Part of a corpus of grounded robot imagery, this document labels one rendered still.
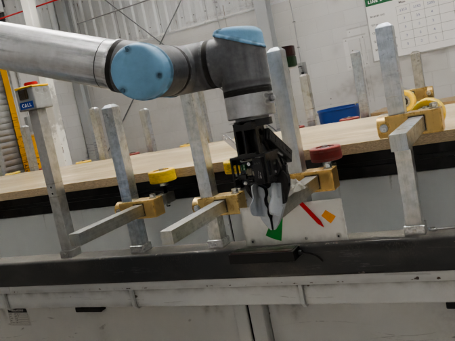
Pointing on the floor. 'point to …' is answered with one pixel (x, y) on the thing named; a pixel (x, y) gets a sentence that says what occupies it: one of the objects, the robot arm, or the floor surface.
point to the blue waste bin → (334, 114)
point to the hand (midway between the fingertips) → (273, 222)
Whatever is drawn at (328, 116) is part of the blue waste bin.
